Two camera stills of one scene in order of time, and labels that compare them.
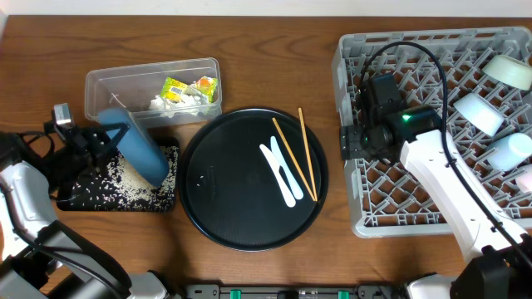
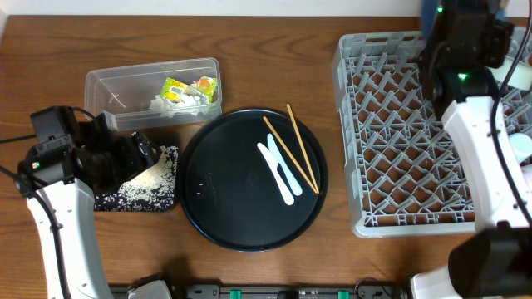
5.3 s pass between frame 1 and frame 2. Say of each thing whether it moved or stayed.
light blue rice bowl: moved
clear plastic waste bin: stayed
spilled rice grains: stayed
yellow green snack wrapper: stayed
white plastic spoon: stayed
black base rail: stayed
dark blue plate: moved
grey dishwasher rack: stayed
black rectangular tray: stayed
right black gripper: moved
